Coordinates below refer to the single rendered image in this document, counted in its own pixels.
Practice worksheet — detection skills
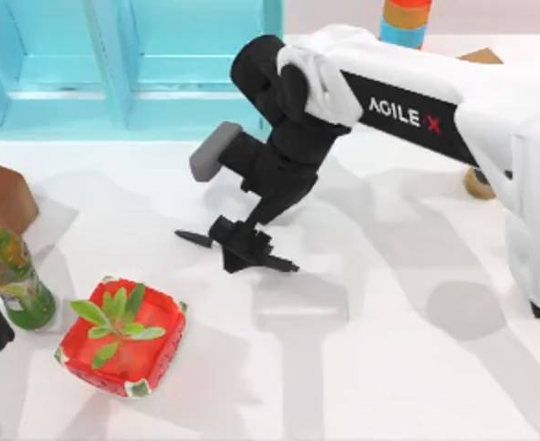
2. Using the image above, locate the pale grey rounded box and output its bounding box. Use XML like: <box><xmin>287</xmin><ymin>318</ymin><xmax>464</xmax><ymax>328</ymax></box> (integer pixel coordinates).
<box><xmin>188</xmin><ymin>121</ymin><xmax>242</xmax><ymax>183</ymax></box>

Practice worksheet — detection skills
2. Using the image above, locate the green bottle with yellow cap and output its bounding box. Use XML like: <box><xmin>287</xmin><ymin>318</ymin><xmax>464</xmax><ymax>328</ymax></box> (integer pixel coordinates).
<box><xmin>0</xmin><ymin>216</ymin><xmax>58</xmax><ymax>332</ymax></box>

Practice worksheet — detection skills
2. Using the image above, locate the brown block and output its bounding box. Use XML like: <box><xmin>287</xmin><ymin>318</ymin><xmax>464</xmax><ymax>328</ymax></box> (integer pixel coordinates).
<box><xmin>0</xmin><ymin>155</ymin><xmax>40</xmax><ymax>235</ymax></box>

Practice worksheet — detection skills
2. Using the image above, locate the tan round roll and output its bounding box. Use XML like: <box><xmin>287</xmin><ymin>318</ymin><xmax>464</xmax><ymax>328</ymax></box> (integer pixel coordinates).
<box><xmin>463</xmin><ymin>167</ymin><xmax>497</xmax><ymax>199</ymax></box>

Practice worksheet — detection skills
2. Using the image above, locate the light blue rack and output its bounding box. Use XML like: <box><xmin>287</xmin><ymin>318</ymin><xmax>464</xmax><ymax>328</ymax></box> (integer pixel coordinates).
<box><xmin>0</xmin><ymin>0</ymin><xmax>284</xmax><ymax>139</ymax></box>

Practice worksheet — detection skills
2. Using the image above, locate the stack of coloured rings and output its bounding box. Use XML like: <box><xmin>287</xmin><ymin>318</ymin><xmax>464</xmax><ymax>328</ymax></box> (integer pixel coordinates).
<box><xmin>378</xmin><ymin>0</ymin><xmax>433</xmax><ymax>51</ymax></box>

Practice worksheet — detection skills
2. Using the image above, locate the brown coaster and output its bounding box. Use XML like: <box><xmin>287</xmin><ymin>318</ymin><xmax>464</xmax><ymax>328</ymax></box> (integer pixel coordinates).
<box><xmin>456</xmin><ymin>48</ymin><xmax>504</xmax><ymax>65</ymax></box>

